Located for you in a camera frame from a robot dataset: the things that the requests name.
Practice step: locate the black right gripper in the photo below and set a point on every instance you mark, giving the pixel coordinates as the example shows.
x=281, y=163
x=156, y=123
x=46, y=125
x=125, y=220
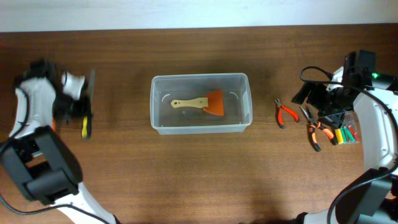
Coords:
x=333, y=119

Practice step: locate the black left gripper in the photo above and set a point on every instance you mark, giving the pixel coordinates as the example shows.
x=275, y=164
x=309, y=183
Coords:
x=84, y=95

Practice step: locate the yellow black handle file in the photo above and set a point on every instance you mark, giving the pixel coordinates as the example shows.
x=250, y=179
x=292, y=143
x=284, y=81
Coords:
x=86, y=129

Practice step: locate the wooden handle orange scraper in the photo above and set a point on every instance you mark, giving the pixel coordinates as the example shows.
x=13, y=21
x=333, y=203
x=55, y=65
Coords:
x=211, y=103

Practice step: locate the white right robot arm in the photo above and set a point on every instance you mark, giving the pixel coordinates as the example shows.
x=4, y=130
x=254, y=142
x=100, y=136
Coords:
x=358, y=87

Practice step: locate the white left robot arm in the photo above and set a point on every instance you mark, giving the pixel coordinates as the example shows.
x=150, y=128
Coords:
x=38, y=162

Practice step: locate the orange tool on table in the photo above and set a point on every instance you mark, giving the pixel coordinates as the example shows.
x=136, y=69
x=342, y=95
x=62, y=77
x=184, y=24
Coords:
x=53, y=124

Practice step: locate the orange black needle-nose pliers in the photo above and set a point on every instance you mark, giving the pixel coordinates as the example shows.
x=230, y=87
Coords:
x=315, y=130

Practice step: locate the clear bag coloured tubes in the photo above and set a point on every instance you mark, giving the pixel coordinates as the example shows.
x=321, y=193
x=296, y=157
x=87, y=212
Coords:
x=345, y=129

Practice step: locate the clear plastic storage box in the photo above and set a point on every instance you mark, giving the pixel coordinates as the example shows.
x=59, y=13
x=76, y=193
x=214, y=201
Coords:
x=167, y=120

